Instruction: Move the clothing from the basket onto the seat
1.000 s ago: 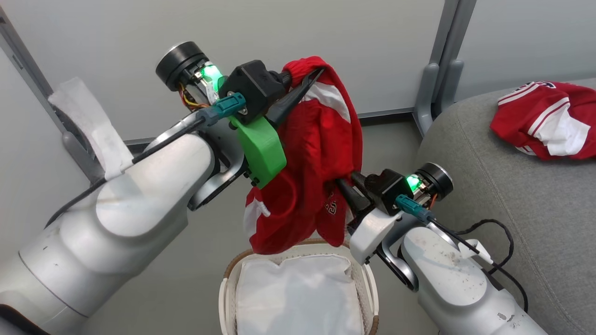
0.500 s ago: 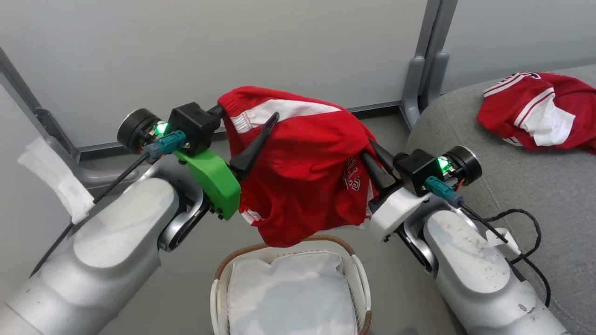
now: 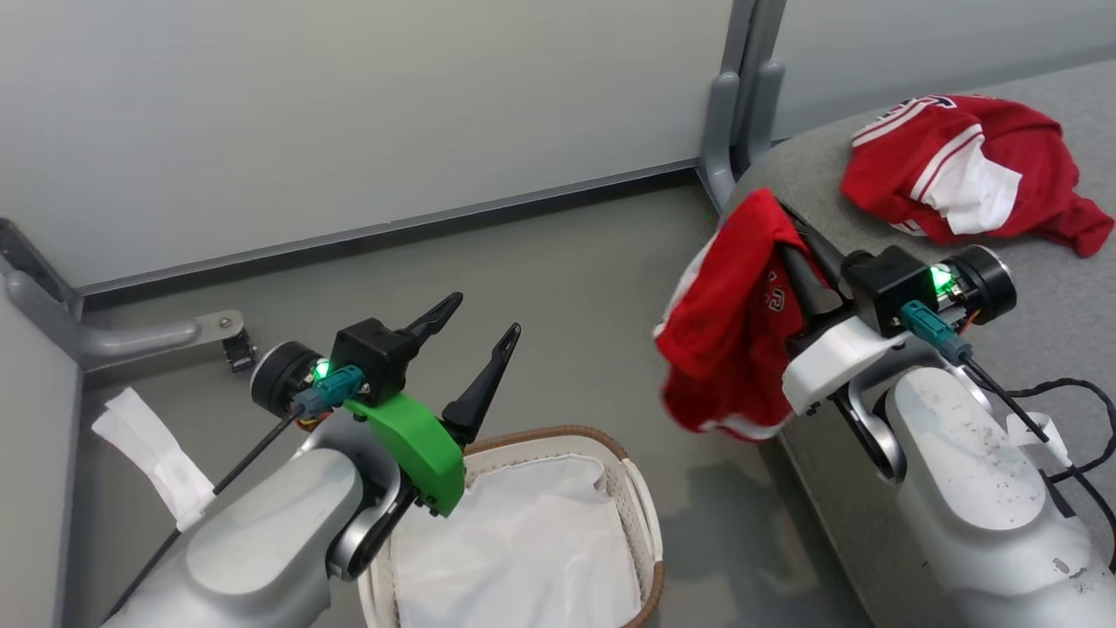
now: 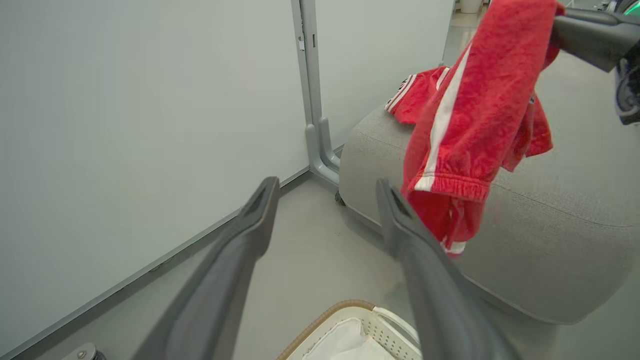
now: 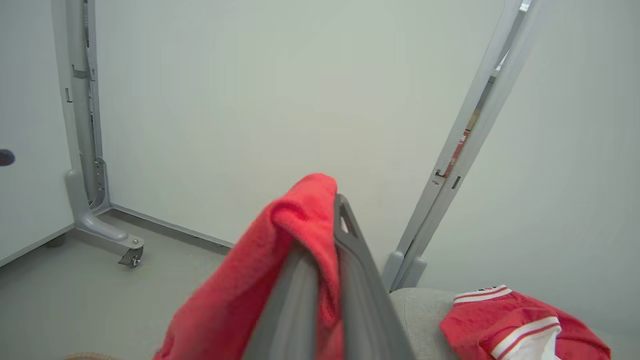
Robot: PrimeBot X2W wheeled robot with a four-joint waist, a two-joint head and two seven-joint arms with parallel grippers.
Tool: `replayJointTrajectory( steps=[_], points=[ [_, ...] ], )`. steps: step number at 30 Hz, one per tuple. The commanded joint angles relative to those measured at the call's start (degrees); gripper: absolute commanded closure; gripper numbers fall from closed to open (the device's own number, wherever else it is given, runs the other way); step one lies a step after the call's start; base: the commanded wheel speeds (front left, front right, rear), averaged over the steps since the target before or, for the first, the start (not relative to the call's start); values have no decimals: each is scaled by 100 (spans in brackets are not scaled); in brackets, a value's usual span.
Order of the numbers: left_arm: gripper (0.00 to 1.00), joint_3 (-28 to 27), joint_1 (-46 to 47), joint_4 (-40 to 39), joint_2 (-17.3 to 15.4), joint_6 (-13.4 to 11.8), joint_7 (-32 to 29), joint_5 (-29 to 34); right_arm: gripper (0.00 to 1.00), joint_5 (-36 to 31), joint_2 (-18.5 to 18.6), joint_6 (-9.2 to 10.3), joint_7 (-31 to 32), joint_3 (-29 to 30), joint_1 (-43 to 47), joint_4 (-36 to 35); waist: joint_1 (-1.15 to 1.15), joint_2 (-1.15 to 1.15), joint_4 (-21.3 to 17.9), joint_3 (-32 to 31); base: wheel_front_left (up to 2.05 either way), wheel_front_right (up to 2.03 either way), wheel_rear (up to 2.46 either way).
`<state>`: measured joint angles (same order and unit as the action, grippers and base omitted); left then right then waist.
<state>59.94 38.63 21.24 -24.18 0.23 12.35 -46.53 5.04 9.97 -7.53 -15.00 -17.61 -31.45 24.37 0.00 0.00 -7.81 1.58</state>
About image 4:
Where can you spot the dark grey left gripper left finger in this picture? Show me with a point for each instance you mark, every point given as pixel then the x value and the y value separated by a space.
pixel 225 280

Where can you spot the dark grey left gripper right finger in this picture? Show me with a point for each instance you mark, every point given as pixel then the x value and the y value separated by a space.
pixel 440 300

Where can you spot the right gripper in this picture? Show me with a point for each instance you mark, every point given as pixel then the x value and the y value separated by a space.
pixel 630 90

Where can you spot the red trousers with white stripe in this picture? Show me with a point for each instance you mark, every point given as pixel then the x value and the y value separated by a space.
pixel 480 100

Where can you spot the white basket with rattan rim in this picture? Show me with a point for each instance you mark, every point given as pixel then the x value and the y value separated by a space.
pixel 380 332

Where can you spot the white basket liner cloth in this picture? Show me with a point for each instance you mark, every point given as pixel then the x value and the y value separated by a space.
pixel 345 345

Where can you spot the grey upholstered ottoman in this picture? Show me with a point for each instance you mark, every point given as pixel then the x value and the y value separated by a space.
pixel 550 240

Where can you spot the grey partition foot bracket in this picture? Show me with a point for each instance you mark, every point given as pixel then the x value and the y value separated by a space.
pixel 322 155

